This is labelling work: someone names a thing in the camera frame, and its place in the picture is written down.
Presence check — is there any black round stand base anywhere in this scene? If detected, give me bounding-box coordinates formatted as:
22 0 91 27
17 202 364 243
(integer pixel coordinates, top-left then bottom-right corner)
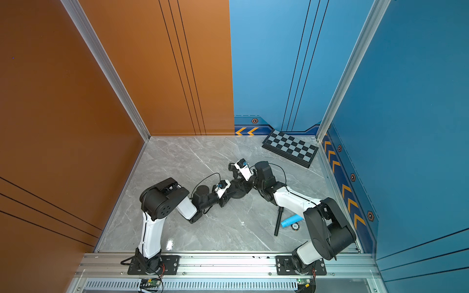
226 181 247 199

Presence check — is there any black mic clip pole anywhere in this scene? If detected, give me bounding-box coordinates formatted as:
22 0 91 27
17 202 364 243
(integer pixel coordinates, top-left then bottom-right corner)
274 206 284 237
228 163 244 192

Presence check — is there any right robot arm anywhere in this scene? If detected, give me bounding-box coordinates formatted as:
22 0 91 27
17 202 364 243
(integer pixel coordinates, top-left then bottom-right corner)
228 159 357 275

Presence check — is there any folded chess board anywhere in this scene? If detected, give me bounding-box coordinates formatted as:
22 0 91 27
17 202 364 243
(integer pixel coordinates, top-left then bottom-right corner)
262 130 319 168

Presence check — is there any light blue tube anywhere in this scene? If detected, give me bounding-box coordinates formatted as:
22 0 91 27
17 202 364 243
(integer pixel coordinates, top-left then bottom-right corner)
281 215 304 228

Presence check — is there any left circuit board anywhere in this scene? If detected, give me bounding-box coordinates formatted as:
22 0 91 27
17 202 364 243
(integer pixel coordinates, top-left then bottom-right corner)
138 278 164 293

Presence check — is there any circuit board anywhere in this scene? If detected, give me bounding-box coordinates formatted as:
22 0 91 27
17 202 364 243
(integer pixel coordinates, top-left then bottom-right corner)
296 279 316 293
138 278 164 293

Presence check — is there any right circuit board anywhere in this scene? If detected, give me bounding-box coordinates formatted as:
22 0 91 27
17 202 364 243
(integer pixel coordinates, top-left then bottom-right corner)
296 279 316 293

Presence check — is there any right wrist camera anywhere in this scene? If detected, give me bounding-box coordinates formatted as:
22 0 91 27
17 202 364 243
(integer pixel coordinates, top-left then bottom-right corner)
234 159 254 181

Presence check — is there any aluminium front rail frame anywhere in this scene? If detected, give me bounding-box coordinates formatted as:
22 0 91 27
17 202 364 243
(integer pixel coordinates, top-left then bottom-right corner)
68 251 386 293

